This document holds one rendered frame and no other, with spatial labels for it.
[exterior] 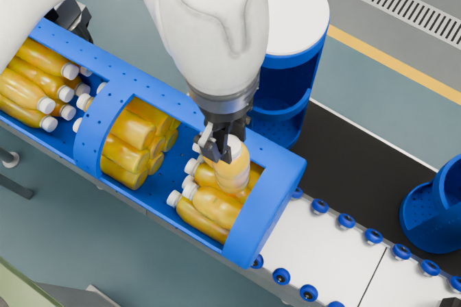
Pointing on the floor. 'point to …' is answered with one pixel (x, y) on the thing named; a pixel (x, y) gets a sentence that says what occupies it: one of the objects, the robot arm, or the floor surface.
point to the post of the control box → (15, 187)
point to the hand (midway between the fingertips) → (229, 140)
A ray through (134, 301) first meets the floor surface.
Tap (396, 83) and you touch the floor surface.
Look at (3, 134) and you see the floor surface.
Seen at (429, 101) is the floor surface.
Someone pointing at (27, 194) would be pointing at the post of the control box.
